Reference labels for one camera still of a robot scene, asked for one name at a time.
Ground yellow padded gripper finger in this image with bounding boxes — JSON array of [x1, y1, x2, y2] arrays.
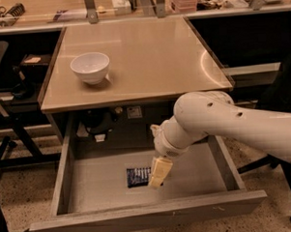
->
[[148, 157, 173, 189]]

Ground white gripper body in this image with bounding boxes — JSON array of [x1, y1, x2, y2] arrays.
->
[[150, 125, 187, 159]]

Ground blue rxbar blueberry wrapper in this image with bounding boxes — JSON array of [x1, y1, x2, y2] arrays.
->
[[127, 167, 151, 189]]

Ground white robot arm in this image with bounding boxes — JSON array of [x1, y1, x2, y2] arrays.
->
[[148, 91, 291, 189]]

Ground black device under counter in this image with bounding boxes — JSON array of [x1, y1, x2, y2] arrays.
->
[[79, 108, 119, 135]]

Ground open grey wooden drawer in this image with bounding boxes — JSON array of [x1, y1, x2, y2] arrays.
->
[[30, 122, 266, 232]]

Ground white electrical outlet plate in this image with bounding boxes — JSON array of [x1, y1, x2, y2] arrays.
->
[[127, 105, 143, 119]]

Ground white ceramic bowl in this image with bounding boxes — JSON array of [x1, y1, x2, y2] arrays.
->
[[70, 52, 110, 85]]

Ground pink stacked containers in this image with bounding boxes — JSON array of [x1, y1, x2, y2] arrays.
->
[[169, 0, 198, 13]]

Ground black office chair right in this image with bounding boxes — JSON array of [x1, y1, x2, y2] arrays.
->
[[235, 153, 291, 231]]

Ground white tissue box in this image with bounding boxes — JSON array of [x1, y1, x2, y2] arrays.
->
[[111, 0, 131, 15]]

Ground black box under bench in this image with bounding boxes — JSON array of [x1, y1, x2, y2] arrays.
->
[[19, 53, 52, 83]]

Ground black coiled tool on bench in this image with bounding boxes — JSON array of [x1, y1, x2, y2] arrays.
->
[[0, 3, 26, 26]]

